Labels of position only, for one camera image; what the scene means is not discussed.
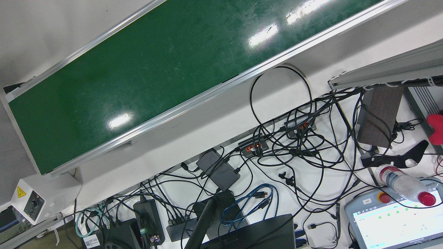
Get black looped cable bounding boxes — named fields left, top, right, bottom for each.
left=249, top=66, right=313, bottom=139

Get red plush toy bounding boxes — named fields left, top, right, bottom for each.
left=426, top=113, right=443, bottom=146

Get dark brown box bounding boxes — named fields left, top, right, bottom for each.
left=356, top=85, right=405, bottom=149

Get black hub orange ports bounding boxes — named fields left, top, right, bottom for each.
left=284, top=114, right=317, bottom=139
left=238, top=136, right=270, bottom=158

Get black monitor stand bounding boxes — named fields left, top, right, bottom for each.
left=184, top=190, right=239, bottom=249

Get aluminium profile post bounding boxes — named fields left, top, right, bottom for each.
left=328, top=39, right=443, bottom=91

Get white conveyor control box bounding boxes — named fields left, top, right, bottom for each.
left=10, top=172, right=82, bottom=226

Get dark grey power adapter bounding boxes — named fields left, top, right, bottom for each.
left=196, top=149, right=241, bottom=192

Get black docking hub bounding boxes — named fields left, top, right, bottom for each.
left=166, top=214, right=198, bottom=242

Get black power adapter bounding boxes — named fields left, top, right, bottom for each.
left=133, top=199, right=166, bottom=247

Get green belt conveyor aluminium frame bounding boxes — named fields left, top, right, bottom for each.
left=0, top=0, right=410, bottom=182

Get grey robot teach pendant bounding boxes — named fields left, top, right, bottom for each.
left=344, top=177, right=443, bottom=249

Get clear water bottle red cap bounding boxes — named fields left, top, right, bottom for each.
left=377, top=165, right=437, bottom=207

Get black labelled mini computer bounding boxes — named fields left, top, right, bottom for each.
left=81, top=218, right=142, bottom=249

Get blue cable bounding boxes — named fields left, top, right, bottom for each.
left=220, top=183, right=280, bottom=226

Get teal cable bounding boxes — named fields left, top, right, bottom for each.
left=75, top=207, right=104, bottom=238

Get black computer monitor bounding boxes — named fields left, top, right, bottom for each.
left=200, top=214, right=296, bottom=249

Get black curved bracket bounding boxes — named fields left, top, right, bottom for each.
left=360, top=140, right=430, bottom=169

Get black ribbed computer box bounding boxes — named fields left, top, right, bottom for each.
left=403, top=86, right=443, bottom=156

